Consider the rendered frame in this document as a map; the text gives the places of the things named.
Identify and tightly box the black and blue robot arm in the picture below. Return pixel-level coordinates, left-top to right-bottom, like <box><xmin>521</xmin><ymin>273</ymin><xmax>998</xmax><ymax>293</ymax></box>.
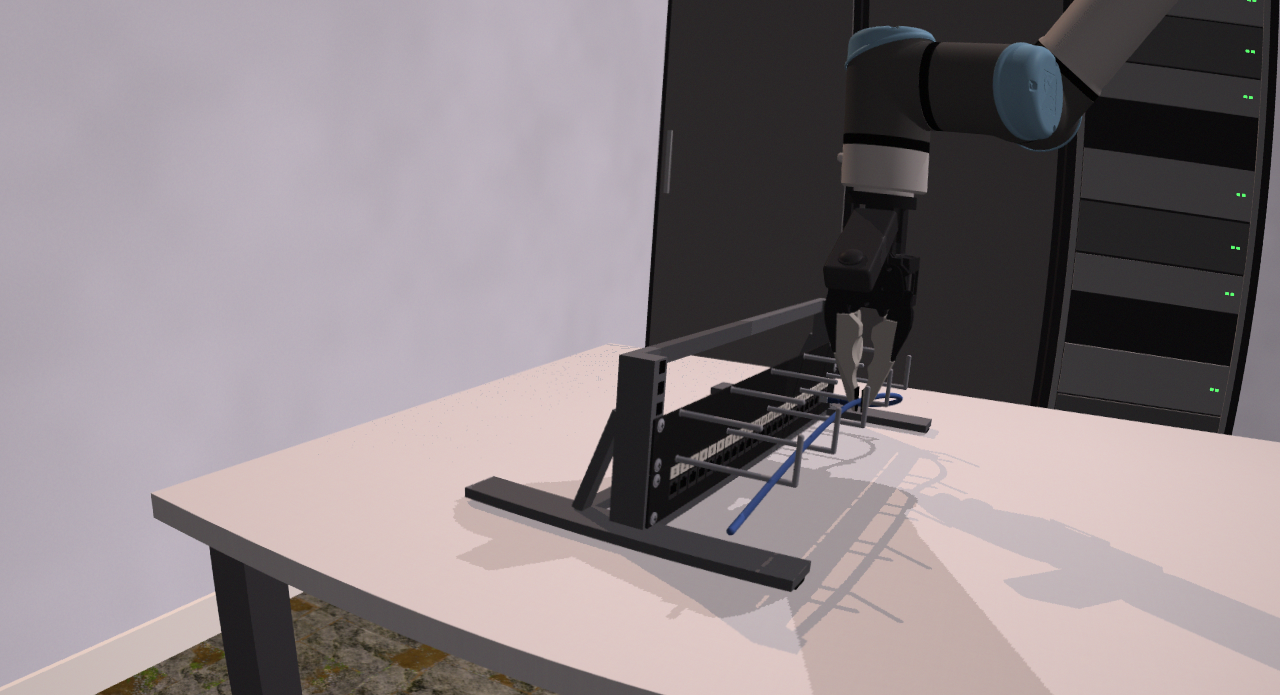
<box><xmin>823</xmin><ymin>0</ymin><xmax>1178</xmax><ymax>293</ymax></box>

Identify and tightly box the blue network cable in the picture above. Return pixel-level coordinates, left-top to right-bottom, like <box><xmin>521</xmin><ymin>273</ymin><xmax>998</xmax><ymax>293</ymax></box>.
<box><xmin>726</xmin><ymin>393</ymin><xmax>902</xmax><ymax>535</ymax></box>

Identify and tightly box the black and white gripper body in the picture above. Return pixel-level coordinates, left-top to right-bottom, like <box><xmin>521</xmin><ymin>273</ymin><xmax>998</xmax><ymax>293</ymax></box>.
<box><xmin>835</xmin><ymin>189</ymin><xmax>920</xmax><ymax>317</ymax></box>

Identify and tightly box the black metal rack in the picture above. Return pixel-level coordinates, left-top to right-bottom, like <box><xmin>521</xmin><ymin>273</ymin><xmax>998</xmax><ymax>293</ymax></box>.
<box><xmin>465</xmin><ymin>298</ymin><xmax>932</xmax><ymax>593</ymax></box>

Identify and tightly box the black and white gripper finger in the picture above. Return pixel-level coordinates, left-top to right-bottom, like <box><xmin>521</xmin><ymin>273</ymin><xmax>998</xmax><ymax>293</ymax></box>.
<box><xmin>824</xmin><ymin>288</ymin><xmax>863</xmax><ymax>402</ymax></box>
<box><xmin>867</xmin><ymin>291</ymin><xmax>914</xmax><ymax>407</ymax></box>

